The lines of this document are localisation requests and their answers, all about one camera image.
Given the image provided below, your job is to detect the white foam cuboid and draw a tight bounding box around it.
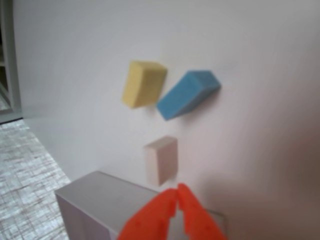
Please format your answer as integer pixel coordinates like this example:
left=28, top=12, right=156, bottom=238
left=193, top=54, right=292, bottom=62
left=144, top=135, right=179, bottom=186

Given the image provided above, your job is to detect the blue foam cuboid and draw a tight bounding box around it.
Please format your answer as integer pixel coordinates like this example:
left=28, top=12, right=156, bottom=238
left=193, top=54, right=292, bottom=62
left=156, top=70, right=222, bottom=121

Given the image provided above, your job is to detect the beige woven curtain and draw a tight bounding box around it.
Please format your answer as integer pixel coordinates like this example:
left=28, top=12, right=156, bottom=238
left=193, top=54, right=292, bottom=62
left=0, top=121, right=74, bottom=240

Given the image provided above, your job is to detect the white cardboard box bin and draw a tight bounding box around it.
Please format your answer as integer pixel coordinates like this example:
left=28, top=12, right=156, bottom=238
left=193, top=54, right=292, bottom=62
left=54, top=170, right=227, bottom=240

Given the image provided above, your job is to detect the yellow foam cuboid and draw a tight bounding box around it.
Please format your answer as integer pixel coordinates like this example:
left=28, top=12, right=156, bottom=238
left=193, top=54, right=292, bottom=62
left=120, top=59, right=168, bottom=109

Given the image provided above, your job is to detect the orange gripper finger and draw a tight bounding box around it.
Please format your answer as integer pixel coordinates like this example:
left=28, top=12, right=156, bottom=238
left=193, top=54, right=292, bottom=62
left=176, top=183, right=228, bottom=240
left=116, top=188, right=179, bottom=240

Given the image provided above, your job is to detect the grey furniture frame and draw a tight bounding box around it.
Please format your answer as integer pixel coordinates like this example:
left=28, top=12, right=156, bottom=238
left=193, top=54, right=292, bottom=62
left=0, top=0, right=24, bottom=124

